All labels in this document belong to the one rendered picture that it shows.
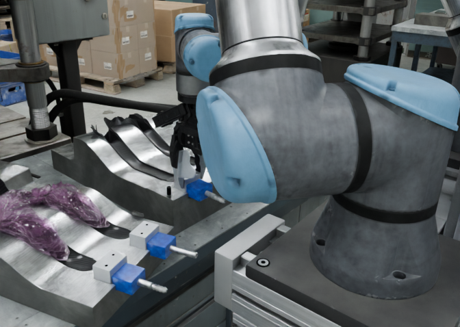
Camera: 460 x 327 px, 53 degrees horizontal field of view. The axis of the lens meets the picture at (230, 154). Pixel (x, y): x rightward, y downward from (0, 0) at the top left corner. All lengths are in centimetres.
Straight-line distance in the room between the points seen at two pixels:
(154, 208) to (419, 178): 68
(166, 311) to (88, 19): 111
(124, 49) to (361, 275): 449
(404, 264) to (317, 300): 10
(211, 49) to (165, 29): 485
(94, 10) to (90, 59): 335
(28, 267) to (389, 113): 66
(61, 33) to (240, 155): 141
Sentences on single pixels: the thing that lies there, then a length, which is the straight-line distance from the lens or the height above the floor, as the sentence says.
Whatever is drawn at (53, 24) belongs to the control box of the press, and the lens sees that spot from 174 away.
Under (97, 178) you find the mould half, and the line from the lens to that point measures 121.
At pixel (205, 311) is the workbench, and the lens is 125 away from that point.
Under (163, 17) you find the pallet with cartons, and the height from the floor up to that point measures 66.
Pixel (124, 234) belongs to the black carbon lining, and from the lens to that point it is 96.
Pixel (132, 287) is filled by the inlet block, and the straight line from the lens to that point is 82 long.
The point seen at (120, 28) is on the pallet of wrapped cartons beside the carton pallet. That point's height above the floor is 65.
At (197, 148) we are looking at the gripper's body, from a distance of 93.
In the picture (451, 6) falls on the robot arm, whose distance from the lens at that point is 109.
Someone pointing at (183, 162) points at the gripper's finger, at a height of 97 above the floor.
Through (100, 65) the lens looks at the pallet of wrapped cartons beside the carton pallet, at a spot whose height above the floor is 26.
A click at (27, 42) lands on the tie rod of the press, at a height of 111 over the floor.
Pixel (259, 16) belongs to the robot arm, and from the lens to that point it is 46.
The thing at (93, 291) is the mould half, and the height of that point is 86.
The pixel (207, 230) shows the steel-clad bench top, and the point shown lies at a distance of 105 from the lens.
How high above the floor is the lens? 138
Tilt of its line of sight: 24 degrees down
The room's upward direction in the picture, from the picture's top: 1 degrees clockwise
